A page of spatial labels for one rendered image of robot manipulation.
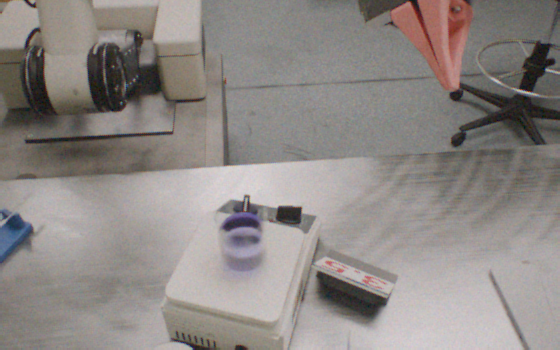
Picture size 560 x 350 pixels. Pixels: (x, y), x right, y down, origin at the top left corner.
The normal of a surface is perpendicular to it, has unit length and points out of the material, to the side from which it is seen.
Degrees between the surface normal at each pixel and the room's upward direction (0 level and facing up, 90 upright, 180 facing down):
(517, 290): 0
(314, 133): 0
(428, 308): 0
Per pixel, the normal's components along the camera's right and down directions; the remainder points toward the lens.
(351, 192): 0.00, -0.74
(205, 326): -0.26, 0.65
